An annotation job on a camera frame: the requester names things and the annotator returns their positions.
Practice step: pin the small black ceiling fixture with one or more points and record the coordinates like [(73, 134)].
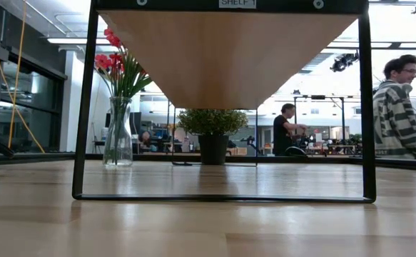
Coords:
[(415, 10)]

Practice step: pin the black metal frame stand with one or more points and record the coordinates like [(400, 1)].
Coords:
[(318, 97)]

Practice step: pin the black table border rail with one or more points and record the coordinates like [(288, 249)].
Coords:
[(33, 157)]

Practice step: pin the black framed glass partition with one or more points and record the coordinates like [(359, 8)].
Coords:
[(40, 89)]

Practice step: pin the green potted plant black pot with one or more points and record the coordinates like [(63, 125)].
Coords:
[(213, 123)]

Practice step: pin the black upright monitor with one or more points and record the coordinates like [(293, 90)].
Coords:
[(136, 123)]

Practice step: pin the person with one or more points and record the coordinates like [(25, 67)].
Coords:
[(395, 121), (282, 139)]

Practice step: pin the wooden shelf black metal frame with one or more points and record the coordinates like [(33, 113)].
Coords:
[(229, 53)]

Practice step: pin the long ceiling light fixture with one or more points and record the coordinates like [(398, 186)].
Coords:
[(65, 41), (343, 45)]

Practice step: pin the clear glass vase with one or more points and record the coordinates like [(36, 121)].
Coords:
[(118, 150)]

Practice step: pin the black ceiling camera rig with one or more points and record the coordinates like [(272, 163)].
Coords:
[(341, 63)]

